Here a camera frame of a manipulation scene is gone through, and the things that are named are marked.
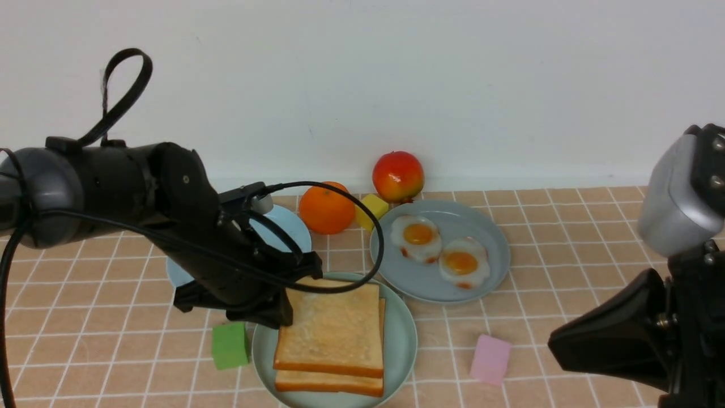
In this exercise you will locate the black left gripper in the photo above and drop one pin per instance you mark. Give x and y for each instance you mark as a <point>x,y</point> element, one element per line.
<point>235,271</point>

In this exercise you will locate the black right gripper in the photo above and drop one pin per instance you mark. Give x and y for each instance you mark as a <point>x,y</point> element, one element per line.
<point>684,355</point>

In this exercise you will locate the toast slice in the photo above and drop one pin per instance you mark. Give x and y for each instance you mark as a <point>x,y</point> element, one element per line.
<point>291,381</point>
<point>333,333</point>

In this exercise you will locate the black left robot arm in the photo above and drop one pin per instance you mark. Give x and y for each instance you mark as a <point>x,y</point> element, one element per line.
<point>76,189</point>

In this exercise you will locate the light blue bread plate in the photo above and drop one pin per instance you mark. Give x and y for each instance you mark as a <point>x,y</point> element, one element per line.
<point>287,220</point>

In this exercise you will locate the green cube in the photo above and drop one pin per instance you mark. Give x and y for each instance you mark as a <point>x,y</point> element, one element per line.
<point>229,346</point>

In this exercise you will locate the orange fruit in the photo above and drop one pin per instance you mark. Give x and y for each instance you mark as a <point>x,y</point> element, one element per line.
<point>325,212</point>

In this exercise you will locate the yellow cube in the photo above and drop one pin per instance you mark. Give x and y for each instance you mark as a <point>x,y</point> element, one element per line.
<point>377,206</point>

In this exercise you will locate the teal empty centre plate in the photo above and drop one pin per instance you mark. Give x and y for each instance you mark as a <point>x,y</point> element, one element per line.
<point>401,344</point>

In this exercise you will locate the pink cube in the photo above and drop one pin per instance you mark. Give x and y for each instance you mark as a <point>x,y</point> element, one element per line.
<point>490,360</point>

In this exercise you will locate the grey-blue egg plate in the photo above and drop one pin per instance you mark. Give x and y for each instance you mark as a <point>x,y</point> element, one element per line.
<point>422,281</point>

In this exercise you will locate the red apple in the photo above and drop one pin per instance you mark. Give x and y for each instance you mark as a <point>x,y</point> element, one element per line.
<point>398,177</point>

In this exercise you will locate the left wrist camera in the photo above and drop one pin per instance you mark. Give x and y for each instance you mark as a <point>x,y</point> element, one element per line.
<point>253,197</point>

